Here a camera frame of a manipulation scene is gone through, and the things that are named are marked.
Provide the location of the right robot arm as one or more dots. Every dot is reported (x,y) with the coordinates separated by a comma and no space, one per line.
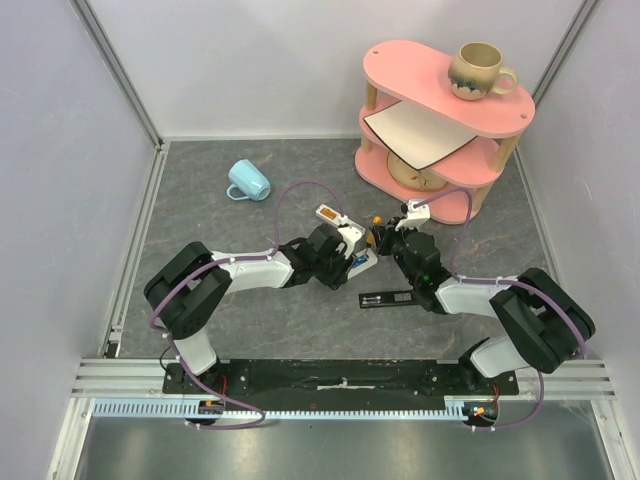
(544,326)

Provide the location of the grey cable duct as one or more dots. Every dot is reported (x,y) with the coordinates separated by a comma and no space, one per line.
(192,410)

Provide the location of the light blue mug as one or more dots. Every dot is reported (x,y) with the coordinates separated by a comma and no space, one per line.
(247,182)

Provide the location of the beige ceramic mug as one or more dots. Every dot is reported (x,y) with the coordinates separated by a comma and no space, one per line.
(477,69)

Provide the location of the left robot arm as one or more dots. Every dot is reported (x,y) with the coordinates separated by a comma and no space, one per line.
(188,289)

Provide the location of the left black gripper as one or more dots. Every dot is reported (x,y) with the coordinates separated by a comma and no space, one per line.
(338,276)

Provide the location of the orange handled screwdriver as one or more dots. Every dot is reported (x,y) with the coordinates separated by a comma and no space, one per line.
(371,235)

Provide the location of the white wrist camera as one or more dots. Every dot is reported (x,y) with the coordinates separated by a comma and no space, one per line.
(351,233)
(415,213)

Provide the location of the beige bowl on shelf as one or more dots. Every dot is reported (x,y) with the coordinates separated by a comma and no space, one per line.
(402,173)

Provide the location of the white square plate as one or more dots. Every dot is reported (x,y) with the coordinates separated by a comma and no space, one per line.
(418,137)

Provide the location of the white remote orange batteries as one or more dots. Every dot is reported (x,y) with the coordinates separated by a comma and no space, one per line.
(331,217)

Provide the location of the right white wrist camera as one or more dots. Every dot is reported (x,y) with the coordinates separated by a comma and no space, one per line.
(415,213)

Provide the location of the white remote blue batteries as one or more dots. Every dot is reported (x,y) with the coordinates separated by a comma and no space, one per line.
(373,260)

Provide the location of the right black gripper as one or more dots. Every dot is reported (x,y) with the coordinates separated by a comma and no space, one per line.
(391,240)

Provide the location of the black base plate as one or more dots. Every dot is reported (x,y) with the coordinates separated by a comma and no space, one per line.
(351,385)

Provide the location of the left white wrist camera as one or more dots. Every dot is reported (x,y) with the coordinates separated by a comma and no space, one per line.
(351,233)

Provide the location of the pink three-tier shelf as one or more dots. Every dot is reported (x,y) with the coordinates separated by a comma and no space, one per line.
(407,71)

